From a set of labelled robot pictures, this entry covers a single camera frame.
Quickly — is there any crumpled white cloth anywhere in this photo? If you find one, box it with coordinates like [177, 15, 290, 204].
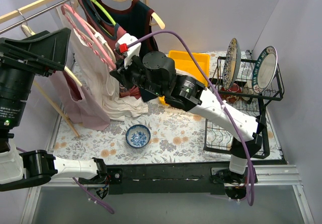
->
[102, 96, 148, 121]

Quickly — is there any floral patterned plate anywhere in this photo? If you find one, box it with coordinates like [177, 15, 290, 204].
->
[222, 38, 241, 90]

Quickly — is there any green rimmed white plate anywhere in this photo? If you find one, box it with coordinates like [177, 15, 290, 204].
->
[251, 46, 278, 94]

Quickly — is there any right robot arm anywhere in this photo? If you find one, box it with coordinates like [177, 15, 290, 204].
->
[110, 51, 262, 183]

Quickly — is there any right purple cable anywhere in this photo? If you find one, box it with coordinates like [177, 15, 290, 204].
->
[128, 30, 255, 207]

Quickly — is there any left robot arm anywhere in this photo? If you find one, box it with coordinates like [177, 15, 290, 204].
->
[1, 28, 108, 192]

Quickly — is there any wooden clothes rack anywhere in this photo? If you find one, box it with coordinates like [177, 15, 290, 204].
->
[0, 0, 149, 138]

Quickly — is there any pink tank top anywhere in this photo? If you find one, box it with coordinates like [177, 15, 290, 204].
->
[49, 71, 110, 131]

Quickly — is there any navy maroon tank top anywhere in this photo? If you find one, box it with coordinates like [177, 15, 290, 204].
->
[109, 13, 158, 102]

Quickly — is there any cream plastic hanger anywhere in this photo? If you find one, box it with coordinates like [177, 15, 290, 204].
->
[17, 9, 36, 37]

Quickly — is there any blue white ceramic bowl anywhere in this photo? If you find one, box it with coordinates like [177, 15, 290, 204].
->
[125, 124, 151, 148]

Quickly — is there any pink plastic hanger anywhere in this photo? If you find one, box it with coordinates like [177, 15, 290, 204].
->
[60, 0, 118, 71]

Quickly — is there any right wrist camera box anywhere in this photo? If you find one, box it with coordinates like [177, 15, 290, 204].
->
[115, 33, 141, 69]

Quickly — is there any yellow plastic bin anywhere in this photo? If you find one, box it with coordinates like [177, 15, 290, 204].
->
[158, 49, 211, 106]

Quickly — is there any red patterned bowl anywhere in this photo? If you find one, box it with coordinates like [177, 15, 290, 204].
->
[218, 83, 244, 104]

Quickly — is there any lime green hanger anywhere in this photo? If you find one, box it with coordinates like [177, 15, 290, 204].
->
[78, 0, 119, 39]

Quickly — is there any black wire dish rack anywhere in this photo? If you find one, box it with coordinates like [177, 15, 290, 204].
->
[204, 51, 285, 160]

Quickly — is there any cream white tank top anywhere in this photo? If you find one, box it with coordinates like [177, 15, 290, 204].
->
[55, 5, 121, 114]

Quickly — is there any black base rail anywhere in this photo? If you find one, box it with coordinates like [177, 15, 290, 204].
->
[79, 162, 245, 195]

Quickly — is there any floral tablecloth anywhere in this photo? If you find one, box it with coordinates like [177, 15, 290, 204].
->
[51, 50, 282, 164]

